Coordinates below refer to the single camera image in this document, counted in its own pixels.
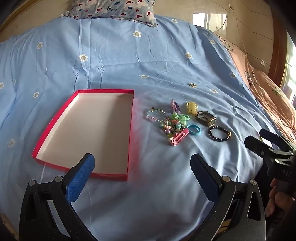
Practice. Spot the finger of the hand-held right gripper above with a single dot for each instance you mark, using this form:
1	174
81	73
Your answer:
272	136
259	146

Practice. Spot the red shallow cardboard box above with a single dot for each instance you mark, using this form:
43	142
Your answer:
92	129

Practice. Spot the person's right hand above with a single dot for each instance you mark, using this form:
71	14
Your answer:
279	201

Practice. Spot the orange printed blanket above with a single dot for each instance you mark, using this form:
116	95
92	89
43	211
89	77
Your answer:
266	92

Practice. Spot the cartoon print pillow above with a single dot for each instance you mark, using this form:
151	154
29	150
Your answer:
104	8

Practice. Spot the brown wooden door frame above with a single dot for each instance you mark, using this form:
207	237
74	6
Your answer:
277	51

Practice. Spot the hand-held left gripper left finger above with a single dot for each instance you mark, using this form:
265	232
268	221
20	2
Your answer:
81	178

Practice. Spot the blue flowered bedsheet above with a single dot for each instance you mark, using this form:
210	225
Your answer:
138	58

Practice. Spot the pink hair clip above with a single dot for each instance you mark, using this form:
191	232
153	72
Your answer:
178	138

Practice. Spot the yellow hair claw clip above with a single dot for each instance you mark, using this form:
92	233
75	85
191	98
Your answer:
192	108

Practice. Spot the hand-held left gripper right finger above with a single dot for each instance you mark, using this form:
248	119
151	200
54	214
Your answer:
203	176

